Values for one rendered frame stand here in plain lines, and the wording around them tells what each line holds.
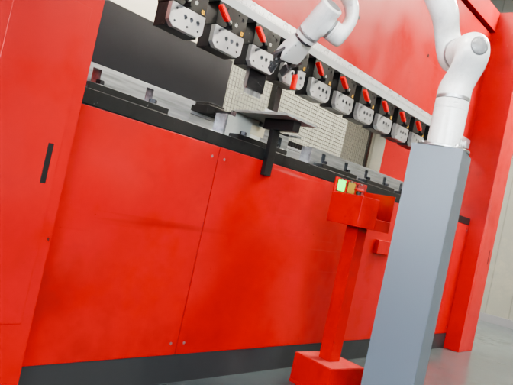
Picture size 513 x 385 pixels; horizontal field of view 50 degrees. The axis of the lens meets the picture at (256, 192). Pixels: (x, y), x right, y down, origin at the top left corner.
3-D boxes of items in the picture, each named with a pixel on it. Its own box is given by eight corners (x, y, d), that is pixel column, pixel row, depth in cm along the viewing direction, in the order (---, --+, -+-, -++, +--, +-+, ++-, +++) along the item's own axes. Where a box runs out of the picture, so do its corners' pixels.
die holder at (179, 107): (61, 85, 159) (69, 53, 159) (51, 84, 163) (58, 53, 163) (190, 127, 196) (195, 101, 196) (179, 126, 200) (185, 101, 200)
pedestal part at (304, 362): (334, 406, 203) (341, 374, 204) (288, 380, 223) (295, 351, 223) (368, 402, 216) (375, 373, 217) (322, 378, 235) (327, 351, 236)
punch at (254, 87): (245, 92, 217) (250, 68, 217) (241, 92, 218) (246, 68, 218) (261, 98, 224) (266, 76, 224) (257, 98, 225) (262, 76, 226)
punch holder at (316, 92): (308, 94, 241) (317, 57, 241) (293, 94, 246) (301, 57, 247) (327, 104, 252) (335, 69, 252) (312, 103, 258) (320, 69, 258)
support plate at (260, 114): (287, 115, 196) (288, 112, 196) (234, 111, 213) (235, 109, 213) (316, 127, 209) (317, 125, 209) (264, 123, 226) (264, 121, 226)
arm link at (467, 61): (459, 107, 211) (472, 46, 211) (485, 99, 192) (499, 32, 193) (430, 99, 209) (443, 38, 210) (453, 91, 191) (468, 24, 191)
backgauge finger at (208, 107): (231, 114, 219) (234, 102, 219) (188, 111, 236) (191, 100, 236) (251, 122, 228) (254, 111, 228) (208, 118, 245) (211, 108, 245)
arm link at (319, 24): (321, 37, 205) (301, 21, 203) (345, 10, 198) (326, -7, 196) (318, 45, 198) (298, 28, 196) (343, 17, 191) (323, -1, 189)
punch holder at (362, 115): (356, 118, 271) (362, 85, 271) (341, 117, 276) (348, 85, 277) (371, 125, 282) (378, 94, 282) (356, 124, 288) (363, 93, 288)
